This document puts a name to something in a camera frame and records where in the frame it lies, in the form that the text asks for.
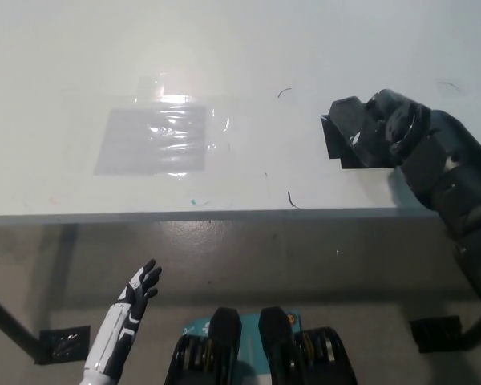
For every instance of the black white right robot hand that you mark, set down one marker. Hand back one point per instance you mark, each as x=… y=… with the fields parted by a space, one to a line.
x=378 y=120

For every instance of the grey rectangular sheet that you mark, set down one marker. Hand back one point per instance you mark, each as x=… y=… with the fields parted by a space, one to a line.
x=144 y=144

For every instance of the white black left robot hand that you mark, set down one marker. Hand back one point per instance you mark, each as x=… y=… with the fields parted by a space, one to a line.
x=112 y=333

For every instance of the black tape mark patch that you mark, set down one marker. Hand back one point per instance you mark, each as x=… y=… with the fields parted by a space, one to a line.
x=332 y=140

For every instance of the clear plastic film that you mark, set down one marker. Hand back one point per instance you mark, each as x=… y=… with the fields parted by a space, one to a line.
x=220 y=126

